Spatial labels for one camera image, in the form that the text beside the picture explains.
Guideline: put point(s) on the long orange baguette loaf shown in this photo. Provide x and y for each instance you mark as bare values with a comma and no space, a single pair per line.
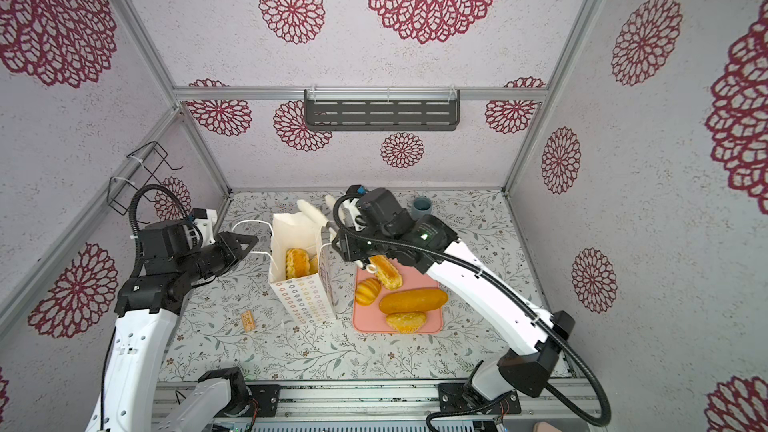
414,300

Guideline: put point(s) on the metal base rail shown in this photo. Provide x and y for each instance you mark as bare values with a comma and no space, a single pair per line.
386,405

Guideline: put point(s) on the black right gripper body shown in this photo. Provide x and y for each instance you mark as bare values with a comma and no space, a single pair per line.
377,234

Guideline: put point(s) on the round yellow crusty bun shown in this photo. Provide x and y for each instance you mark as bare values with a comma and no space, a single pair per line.
406,322

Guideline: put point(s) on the printed white paper bag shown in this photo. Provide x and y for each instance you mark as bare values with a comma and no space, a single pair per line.
307,299

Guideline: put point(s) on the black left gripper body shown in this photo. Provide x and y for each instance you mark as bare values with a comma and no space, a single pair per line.
215,259

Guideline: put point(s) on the black wire wall rack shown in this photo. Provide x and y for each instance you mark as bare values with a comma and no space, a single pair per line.
145,166

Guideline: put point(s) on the wavy-edged yellow pastry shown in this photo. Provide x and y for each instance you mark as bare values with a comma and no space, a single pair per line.
386,273

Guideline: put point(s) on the small wooden block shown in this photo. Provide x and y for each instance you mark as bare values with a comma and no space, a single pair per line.
248,321

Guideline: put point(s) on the teal ceramic cup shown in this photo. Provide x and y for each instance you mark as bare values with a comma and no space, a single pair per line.
420,207

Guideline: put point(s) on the steel tongs with cream tips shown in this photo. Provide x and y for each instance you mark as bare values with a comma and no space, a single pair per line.
348,209

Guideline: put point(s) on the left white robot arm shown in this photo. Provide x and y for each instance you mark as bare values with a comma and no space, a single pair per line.
173,257

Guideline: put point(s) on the long striped bread roll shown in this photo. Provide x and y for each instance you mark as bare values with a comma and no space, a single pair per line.
296,263

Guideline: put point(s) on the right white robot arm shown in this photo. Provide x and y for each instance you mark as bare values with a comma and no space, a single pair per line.
535,336

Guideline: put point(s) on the grey wall shelf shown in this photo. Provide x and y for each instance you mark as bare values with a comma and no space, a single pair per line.
382,111

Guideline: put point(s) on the small round striped bun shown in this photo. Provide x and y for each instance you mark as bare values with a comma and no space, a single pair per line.
367,291

